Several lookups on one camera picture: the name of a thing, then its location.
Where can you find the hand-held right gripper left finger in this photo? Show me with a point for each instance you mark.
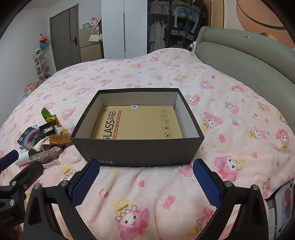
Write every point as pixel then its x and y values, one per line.
pixel 85 182

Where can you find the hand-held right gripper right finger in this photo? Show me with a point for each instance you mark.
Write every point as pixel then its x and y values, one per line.
pixel 205 182

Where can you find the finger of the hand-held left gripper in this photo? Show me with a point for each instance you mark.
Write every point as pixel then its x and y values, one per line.
pixel 9 159
pixel 25 172

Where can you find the white wristwatch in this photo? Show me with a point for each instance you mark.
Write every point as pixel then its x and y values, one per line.
pixel 51 164

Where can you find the black box rainbow print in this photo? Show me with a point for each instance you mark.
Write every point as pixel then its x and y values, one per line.
pixel 30 138

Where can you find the black cardboard box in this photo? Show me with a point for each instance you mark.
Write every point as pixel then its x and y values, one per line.
pixel 138 152

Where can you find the brown tube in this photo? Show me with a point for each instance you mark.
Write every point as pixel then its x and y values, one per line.
pixel 46 154

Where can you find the cream tassel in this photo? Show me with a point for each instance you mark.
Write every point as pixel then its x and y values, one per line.
pixel 40 144

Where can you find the wooden comb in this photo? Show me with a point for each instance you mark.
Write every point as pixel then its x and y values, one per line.
pixel 60 139

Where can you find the small black open box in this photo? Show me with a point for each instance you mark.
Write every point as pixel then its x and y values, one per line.
pixel 47 129

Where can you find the green snack packet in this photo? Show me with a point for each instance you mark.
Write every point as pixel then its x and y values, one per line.
pixel 47 114

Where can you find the pink plush toy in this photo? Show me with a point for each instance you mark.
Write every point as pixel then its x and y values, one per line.
pixel 31 85

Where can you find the brown flat package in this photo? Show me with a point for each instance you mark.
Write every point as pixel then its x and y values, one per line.
pixel 138 122

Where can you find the white shelf rack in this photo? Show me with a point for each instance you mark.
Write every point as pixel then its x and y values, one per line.
pixel 41 67

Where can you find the pink printed blanket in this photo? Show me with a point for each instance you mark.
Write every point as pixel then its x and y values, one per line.
pixel 161 69

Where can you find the red blue plush toy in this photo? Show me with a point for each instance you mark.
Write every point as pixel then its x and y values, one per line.
pixel 43 41

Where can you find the brown cabinet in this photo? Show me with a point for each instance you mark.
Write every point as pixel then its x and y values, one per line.
pixel 89 50

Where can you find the grey door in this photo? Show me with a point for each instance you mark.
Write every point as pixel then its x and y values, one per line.
pixel 64 39

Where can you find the grey padded bed headboard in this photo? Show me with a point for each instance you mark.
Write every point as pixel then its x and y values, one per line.
pixel 242 53

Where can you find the white power strip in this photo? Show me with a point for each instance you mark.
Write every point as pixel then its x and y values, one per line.
pixel 193 47

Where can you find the white handbag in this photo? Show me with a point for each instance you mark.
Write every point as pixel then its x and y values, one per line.
pixel 94 37

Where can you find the white wardrobe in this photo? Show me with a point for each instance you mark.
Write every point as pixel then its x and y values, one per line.
pixel 124 27

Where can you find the glass display cabinet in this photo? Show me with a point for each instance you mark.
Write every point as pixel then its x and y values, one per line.
pixel 161 27

